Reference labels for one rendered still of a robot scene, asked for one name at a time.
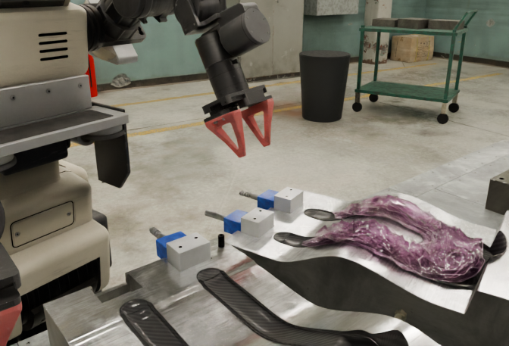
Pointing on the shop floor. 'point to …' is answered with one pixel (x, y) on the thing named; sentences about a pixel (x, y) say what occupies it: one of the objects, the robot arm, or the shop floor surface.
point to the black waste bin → (323, 84)
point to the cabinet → (280, 4)
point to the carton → (412, 48)
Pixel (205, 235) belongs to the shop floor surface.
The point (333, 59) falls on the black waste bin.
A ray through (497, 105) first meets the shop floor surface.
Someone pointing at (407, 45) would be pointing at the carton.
